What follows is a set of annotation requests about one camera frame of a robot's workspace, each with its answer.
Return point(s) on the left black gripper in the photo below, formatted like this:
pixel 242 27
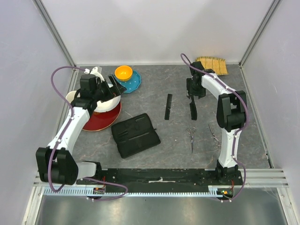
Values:
pixel 117 90

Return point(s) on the black straight comb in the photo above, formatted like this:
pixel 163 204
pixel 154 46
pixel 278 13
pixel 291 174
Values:
pixel 168 106

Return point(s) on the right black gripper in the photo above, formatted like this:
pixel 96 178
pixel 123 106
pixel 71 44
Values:
pixel 201 93

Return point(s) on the black zipper tool case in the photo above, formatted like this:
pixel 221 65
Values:
pixel 134 135

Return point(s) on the woven bamboo basket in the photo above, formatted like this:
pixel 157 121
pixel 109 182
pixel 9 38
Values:
pixel 214 63

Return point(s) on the red round plate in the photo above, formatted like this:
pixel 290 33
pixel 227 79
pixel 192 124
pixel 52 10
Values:
pixel 102 120

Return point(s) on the silver thinning scissors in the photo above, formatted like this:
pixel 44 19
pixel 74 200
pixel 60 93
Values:
pixel 217 143

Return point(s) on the orange bowl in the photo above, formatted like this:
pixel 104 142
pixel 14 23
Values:
pixel 123 73

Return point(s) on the white paper plate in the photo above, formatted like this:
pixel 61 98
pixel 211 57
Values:
pixel 102 107

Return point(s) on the teal dotted plate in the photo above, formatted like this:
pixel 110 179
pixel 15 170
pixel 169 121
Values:
pixel 133 83

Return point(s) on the silver scissors with black blades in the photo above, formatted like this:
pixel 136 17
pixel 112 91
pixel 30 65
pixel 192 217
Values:
pixel 191 132

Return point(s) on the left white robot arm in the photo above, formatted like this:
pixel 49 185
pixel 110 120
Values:
pixel 55 162

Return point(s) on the black handled comb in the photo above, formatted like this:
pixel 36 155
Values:
pixel 193 109

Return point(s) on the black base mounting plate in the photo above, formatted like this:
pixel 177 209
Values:
pixel 167 180

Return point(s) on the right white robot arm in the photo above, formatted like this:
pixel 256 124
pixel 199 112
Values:
pixel 232 117

